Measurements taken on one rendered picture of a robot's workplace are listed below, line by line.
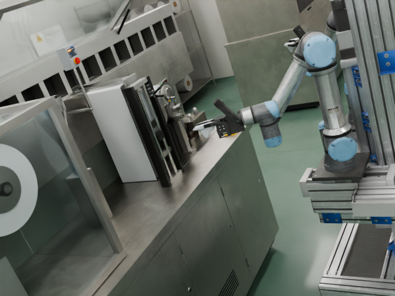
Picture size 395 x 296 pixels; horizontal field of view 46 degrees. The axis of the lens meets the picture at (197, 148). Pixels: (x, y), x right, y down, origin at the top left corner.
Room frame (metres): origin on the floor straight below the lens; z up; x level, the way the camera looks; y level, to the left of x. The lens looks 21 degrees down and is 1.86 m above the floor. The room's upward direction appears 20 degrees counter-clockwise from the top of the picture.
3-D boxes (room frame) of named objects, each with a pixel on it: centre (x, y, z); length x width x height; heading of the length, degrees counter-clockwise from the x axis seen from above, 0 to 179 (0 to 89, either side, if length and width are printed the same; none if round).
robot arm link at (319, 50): (1.79, -0.57, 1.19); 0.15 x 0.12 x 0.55; 169
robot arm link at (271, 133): (1.86, -0.32, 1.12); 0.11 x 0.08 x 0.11; 169
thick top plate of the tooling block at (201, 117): (2.82, 0.09, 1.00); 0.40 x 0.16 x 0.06; 56
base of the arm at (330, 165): (1.93, -0.60, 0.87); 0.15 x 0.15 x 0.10
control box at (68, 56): (2.14, 0.39, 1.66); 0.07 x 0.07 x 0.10; 63
